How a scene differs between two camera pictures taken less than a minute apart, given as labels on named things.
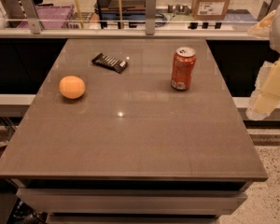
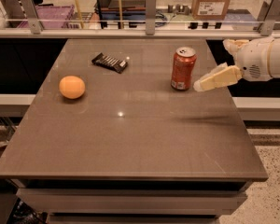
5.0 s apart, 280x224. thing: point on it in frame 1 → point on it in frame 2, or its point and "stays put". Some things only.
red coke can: [183, 64] stays put
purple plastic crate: [51, 16] stays put
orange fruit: [72, 87] stays put
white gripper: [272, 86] → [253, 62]
